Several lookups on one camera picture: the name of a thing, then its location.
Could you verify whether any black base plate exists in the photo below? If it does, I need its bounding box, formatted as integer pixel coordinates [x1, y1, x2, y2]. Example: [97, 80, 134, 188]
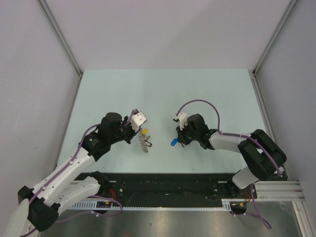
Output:
[50, 172, 257, 207]

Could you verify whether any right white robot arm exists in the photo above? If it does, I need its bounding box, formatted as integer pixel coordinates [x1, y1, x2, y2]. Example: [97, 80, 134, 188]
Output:
[171, 112, 287, 198]

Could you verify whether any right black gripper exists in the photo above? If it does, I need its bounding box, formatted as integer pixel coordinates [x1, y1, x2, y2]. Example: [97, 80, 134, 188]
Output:
[176, 121, 199, 146]

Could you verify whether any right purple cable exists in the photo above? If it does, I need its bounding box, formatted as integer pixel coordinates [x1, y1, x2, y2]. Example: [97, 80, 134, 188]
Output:
[177, 99, 281, 177]

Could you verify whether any large silver keyring holder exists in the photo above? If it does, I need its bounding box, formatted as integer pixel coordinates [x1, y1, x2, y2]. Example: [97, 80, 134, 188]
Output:
[138, 129, 149, 153]

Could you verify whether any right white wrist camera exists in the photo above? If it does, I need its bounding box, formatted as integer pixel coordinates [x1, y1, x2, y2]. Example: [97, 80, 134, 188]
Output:
[173, 112, 188, 130]

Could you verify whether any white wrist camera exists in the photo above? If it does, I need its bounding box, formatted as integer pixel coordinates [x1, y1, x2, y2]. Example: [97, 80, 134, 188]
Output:
[173, 112, 188, 130]
[130, 110, 147, 131]

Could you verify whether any purple cable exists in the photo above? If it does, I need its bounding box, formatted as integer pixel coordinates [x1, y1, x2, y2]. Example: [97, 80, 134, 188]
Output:
[21, 109, 136, 235]
[177, 99, 281, 177]

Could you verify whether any right aluminium frame post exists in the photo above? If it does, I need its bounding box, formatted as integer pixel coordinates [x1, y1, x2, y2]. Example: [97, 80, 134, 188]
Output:
[251, 0, 299, 75]

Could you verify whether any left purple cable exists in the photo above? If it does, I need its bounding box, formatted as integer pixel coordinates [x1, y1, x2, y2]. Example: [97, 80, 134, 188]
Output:
[21, 109, 136, 235]

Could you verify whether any left aluminium frame post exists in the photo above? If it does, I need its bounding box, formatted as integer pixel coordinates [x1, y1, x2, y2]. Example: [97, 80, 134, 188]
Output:
[37, 0, 83, 76]

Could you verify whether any blue key tag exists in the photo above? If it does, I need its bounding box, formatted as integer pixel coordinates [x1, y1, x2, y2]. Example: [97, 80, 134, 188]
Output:
[170, 138, 178, 146]

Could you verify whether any black key tag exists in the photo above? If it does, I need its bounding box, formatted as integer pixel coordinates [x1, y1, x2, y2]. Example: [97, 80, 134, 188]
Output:
[145, 141, 153, 147]

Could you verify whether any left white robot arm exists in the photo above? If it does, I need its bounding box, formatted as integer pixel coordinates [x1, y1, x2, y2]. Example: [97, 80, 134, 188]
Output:
[18, 109, 147, 237]

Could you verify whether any aluminium frame post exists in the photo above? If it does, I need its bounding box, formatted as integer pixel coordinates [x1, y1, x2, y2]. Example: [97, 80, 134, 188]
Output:
[251, 0, 299, 75]
[37, 0, 83, 76]

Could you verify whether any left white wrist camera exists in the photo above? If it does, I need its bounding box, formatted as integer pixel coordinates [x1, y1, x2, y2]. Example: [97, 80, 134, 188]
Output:
[130, 110, 147, 131]

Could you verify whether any white slotted cable duct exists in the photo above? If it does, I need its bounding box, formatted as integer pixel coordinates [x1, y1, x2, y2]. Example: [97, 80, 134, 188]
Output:
[67, 198, 247, 211]

